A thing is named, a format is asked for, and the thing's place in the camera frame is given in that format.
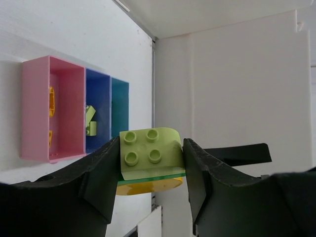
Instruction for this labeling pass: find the purple plastic bin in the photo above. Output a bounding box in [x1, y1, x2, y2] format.
[86, 68, 112, 153]

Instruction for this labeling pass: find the orange rounded lego brick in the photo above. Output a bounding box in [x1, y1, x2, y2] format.
[116, 177, 183, 196]

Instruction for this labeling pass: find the pink plastic bin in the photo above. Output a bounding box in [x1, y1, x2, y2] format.
[20, 56, 86, 163]

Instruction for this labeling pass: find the light yellow lego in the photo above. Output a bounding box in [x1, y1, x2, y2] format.
[85, 105, 96, 128]

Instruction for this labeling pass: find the pale yellow lego brick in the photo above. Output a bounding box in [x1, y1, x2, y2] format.
[119, 127, 185, 181]

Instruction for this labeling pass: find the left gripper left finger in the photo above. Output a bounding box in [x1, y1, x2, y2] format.
[0, 138, 120, 237]

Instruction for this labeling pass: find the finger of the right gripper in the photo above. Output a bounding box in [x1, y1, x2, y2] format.
[204, 143, 272, 167]

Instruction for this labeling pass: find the light blue plastic bin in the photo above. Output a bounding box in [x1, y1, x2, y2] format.
[111, 78, 129, 137]

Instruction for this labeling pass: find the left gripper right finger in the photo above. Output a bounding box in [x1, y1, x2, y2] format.
[183, 138, 316, 237]

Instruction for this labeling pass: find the light yellow lego brick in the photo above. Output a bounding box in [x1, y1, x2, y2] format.
[86, 121, 97, 136]

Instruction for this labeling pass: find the small dark green lego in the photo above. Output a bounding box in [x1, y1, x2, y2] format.
[118, 172, 186, 186]

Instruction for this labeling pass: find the orange striped lego brick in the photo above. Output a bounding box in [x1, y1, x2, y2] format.
[49, 86, 55, 118]

